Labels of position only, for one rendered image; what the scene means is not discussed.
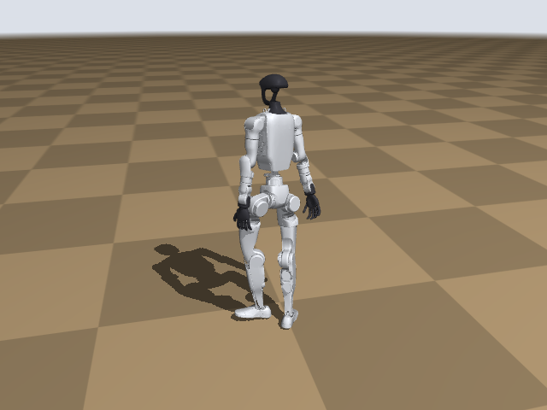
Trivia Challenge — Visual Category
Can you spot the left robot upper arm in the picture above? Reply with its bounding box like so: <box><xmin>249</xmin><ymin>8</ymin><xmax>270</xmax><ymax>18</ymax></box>
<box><xmin>239</xmin><ymin>115</ymin><xmax>265</xmax><ymax>168</ymax></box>

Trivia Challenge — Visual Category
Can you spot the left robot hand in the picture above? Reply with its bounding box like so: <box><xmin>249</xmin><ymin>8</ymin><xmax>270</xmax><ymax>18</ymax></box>
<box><xmin>233</xmin><ymin>196</ymin><xmax>252</xmax><ymax>231</ymax></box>

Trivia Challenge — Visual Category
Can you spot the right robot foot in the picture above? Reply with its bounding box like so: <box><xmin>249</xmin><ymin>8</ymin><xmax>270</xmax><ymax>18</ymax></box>
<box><xmin>281</xmin><ymin>309</ymin><xmax>298</xmax><ymax>329</ymax></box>

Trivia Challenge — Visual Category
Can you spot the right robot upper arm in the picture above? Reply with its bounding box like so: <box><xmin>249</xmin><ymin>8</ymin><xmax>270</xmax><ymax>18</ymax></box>
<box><xmin>291</xmin><ymin>114</ymin><xmax>306</xmax><ymax>163</ymax></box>

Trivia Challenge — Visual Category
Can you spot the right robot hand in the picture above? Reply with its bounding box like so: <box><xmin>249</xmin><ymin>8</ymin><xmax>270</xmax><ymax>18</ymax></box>
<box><xmin>303</xmin><ymin>184</ymin><xmax>321</xmax><ymax>220</ymax></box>

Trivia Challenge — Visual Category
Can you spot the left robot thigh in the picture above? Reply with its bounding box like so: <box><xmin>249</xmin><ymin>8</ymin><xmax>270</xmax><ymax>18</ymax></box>
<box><xmin>239</xmin><ymin>193</ymin><xmax>270</xmax><ymax>265</ymax></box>

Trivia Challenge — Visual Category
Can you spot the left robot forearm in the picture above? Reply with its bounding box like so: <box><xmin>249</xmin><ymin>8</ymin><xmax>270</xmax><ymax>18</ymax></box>
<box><xmin>238</xmin><ymin>156</ymin><xmax>254</xmax><ymax>205</ymax></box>

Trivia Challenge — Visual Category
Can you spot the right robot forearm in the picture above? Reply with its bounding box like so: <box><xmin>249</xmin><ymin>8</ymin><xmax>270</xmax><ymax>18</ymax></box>
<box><xmin>297</xmin><ymin>156</ymin><xmax>315</xmax><ymax>193</ymax></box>

